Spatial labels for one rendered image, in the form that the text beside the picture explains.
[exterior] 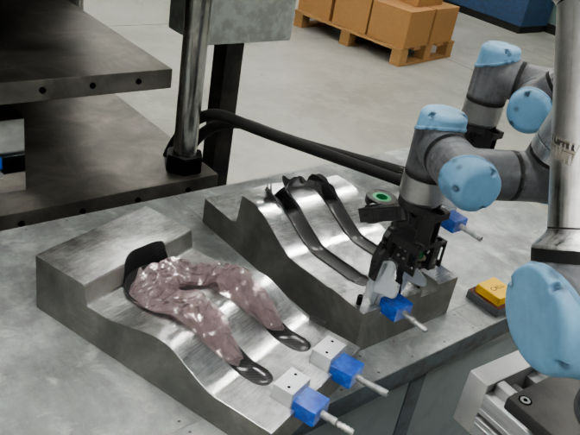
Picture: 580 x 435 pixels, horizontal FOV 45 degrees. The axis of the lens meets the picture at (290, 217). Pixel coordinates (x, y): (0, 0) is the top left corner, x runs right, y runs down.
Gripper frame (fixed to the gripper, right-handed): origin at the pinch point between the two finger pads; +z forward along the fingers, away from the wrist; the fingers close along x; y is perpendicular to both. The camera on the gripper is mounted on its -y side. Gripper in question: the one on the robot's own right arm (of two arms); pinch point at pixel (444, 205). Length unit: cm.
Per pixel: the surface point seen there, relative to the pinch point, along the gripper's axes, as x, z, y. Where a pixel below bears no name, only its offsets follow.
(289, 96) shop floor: 187, 95, -265
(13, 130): -66, 2, -66
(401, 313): -29.6, 6.0, 17.6
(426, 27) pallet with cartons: 356, 64, -300
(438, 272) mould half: -12.7, 6.1, 11.5
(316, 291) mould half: -35.9, 9.1, 2.5
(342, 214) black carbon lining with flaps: -17.4, 4.6, -11.9
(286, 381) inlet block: -58, 7, 20
